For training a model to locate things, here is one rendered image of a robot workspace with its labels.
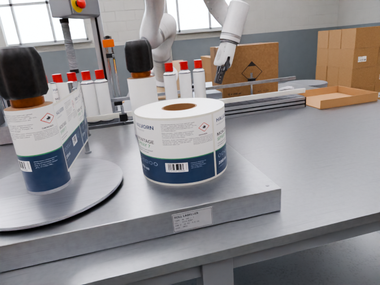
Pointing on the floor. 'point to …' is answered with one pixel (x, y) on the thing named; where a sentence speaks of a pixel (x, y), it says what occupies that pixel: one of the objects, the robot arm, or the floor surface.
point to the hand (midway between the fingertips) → (218, 78)
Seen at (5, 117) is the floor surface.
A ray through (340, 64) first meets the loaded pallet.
